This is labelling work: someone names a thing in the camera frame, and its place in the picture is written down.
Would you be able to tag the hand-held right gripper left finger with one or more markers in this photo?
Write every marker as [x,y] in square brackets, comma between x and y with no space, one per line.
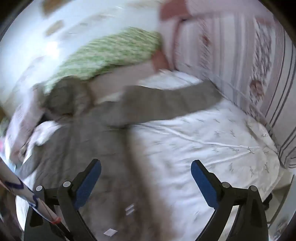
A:
[89,183]

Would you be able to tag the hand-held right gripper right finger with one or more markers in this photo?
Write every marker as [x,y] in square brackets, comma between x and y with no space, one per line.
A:
[204,185]

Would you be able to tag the grey-brown quilted jacket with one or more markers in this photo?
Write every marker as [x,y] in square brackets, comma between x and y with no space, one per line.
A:
[104,150]

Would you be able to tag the white leaf-print bedsheet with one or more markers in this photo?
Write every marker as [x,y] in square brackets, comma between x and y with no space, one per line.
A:
[208,139]

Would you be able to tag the white rod with blue print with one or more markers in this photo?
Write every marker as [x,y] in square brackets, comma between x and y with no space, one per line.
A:
[13,183]

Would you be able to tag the striped floral pillow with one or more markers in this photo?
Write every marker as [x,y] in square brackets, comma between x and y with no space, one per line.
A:
[231,58]
[27,120]

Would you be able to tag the green checked quilt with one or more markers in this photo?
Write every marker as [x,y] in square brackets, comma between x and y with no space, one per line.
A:
[111,53]

